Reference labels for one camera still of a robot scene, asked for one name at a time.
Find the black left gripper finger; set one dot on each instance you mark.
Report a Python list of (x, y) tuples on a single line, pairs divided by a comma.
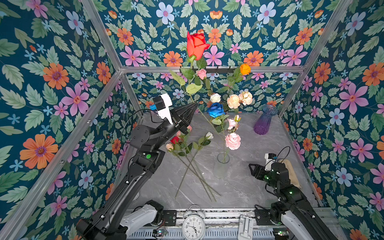
[(180, 109), (188, 114)]

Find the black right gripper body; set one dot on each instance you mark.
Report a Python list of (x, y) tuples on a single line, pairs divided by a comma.
[(261, 173)]

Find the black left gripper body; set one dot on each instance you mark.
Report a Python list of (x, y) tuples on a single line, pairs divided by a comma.
[(178, 123)]

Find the clear glass cup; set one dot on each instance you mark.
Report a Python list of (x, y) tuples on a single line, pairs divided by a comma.
[(222, 165)]

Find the pink double carnation stem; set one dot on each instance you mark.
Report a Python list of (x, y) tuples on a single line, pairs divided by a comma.
[(232, 140)]

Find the pink rose stem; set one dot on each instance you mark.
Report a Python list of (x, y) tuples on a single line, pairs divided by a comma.
[(203, 80)]

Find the cream double-bloom flower stem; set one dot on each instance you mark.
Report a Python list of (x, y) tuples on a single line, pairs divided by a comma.
[(235, 101)]

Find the red rose stem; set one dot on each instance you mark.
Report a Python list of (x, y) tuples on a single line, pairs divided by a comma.
[(196, 47)]

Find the yellow rose stem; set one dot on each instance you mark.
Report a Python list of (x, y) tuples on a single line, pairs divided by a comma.
[(238, 75)]

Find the dark pink ribbed glass vase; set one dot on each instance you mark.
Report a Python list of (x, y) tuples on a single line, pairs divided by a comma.
[(220, 110)]

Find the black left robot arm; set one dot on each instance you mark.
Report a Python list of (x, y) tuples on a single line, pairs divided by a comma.
[(109, 223)]

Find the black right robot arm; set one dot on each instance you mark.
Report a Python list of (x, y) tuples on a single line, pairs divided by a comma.
[(292, 209)]

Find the pile of artificial flowers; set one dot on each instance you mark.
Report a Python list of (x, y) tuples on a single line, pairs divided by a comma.
[(189, 156)]

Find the purple ribbed glass vase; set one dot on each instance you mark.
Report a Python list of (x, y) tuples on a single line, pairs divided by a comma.
[(263, 123)]

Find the beige cloth roll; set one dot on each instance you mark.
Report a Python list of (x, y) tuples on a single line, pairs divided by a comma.
[(292, 175)]

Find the white twin-bell alarm clock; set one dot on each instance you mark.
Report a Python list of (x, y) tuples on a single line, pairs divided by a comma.
[(194, 226)]

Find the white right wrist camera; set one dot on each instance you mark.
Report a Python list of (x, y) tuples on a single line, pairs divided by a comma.
[(270, 159)]

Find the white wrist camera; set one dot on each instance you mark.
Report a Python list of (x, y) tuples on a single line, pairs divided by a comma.
[(161, 106), (270, 159)]

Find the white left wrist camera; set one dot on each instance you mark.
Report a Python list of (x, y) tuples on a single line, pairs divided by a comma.
[(161, 106)]

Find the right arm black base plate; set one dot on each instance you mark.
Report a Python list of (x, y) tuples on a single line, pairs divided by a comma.
[(263, 218)]

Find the black hook rail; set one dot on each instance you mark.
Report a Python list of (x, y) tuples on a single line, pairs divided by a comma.
[(219, 70)]

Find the white plastic clip bracket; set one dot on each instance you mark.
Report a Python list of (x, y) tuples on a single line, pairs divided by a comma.
[(245, 228)]

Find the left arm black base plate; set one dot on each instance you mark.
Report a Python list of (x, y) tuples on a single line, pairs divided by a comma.
[(170, 218)]

